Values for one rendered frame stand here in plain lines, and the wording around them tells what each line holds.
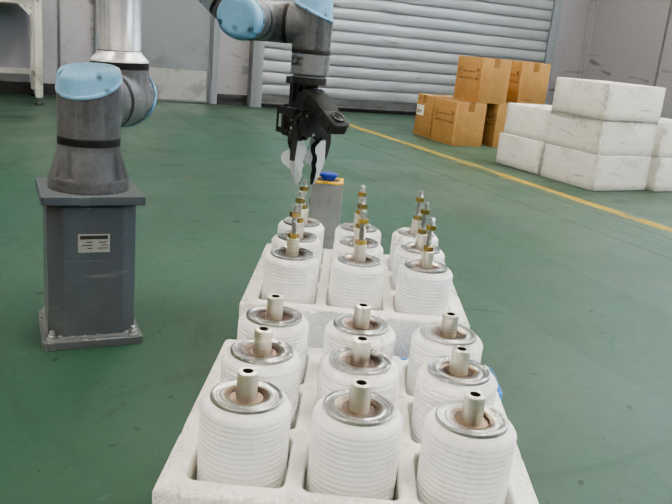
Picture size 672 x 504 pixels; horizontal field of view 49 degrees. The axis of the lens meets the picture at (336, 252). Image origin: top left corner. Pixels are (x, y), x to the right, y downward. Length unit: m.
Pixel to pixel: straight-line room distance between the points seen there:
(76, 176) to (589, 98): 3.05
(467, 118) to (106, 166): 3.97
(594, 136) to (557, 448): 2.85
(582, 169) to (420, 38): 3.51
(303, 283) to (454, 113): 3.98
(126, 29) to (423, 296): 0.79
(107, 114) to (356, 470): 0.90
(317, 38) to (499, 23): 6.32
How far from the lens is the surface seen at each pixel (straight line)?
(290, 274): 1.26
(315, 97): 1.46
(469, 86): 5.33
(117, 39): 1.58
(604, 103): 3.98
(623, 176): 4.16
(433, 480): 0.80
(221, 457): 0.78
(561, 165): 4.17
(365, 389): 0.77
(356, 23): 6.94
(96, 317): 1.52
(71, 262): 1.48
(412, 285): 1.27
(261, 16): 1.36
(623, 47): 8.16
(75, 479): 1.13
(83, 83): 1.44
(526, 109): 4.46
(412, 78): 7.24
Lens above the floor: 0.62
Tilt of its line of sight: 16 degrees down
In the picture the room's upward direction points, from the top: 5 degrees clockwise
